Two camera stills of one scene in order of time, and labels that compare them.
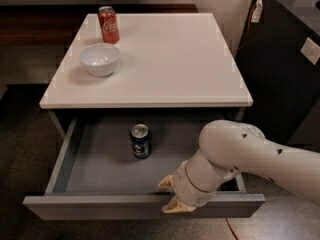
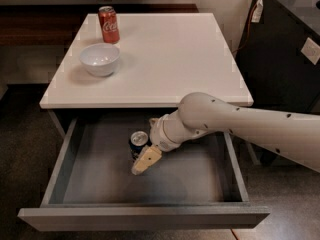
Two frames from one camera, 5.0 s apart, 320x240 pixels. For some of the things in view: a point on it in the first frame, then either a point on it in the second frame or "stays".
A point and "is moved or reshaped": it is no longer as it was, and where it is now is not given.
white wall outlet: [311, 50] stays
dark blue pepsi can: [140, 140] is moved or reshaped
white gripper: [181, 185] to [158, 134]
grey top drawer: [112, 168] is moved or reshaped
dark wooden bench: [58, 24] stays
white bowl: [99, 59] stays
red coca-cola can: [109, 24] stays
